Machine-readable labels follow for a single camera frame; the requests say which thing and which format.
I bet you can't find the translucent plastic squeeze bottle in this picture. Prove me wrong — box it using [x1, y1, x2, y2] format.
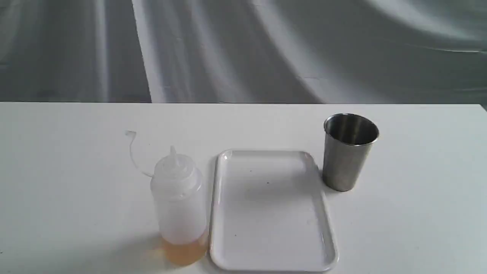
[125, 130, 209, 266]

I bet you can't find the stainless steel cup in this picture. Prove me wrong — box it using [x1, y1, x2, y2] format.
[322, 113, 380, 191]

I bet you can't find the grey fabric backdrop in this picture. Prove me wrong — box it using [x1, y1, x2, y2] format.
[0, 0, 487, 107]

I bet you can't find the white plastic tray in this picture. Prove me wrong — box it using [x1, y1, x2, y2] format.
[209, 150, 339, 274]

